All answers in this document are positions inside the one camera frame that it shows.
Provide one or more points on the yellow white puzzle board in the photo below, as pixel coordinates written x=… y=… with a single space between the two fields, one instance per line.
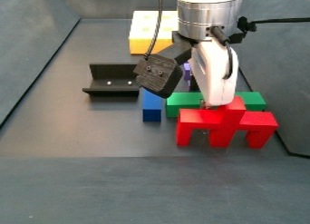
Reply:
x=144 y=28

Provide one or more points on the green long block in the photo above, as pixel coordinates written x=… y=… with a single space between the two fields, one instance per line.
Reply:
x=189 y=100

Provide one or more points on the red branched block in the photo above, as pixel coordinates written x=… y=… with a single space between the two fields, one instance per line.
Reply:
x=224 y=121

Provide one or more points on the purple branched block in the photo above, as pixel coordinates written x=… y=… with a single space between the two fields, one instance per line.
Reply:
x=188 y=74

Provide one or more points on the black angle bracket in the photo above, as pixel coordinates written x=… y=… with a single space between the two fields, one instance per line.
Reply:
x=113 y=80

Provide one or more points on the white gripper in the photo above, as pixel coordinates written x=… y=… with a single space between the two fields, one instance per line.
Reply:
x=215 y=68

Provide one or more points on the blue long block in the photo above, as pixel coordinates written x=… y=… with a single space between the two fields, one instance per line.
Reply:
x=152 y=107

